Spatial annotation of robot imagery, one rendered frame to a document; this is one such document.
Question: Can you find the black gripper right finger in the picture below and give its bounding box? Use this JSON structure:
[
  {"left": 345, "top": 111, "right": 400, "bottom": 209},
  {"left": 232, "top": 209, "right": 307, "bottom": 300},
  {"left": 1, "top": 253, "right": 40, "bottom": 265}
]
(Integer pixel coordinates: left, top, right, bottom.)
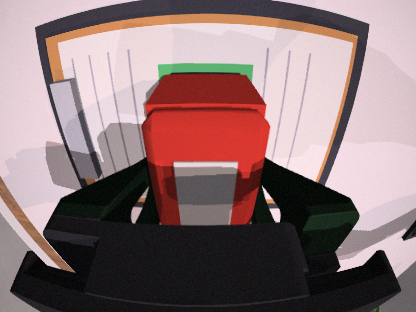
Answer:
[{"left": 251, "top": 157, "right": 360, "bottom": 256}]

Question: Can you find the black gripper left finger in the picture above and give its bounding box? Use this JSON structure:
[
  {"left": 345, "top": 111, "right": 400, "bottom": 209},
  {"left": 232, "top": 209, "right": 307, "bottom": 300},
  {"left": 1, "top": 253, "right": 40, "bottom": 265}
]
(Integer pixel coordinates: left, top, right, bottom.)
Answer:
[{"left": 52, "top": 157, "right": 160, "bottom": 225}]

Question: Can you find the red self-inking stamp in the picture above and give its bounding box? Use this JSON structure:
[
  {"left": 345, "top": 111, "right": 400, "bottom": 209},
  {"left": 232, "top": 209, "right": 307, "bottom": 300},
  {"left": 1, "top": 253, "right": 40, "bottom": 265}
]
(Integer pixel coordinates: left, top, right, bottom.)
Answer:
[{"left": 141, "top": 72, "right": 270, "bottom": 225}]

